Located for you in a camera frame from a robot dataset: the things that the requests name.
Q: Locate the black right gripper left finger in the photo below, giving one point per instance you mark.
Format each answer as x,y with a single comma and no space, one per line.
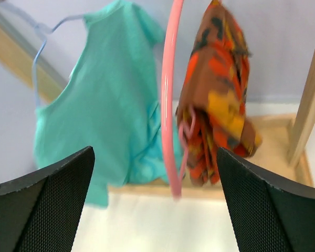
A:
40,211

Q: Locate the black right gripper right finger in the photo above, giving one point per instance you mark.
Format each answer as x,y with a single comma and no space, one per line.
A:
268,212

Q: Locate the pink plastic hanger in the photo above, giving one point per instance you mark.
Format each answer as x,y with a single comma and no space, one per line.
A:
185,131

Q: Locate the orange camouflage trousers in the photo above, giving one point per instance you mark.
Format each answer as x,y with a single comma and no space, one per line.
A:
213,97

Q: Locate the wooden clothes rack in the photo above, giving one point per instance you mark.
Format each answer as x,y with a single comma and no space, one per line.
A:
285,135

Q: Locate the teal t-shirt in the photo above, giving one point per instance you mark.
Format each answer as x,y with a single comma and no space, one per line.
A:
110,103

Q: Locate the blue wire hanger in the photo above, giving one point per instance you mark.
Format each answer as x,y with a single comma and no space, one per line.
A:
42,31

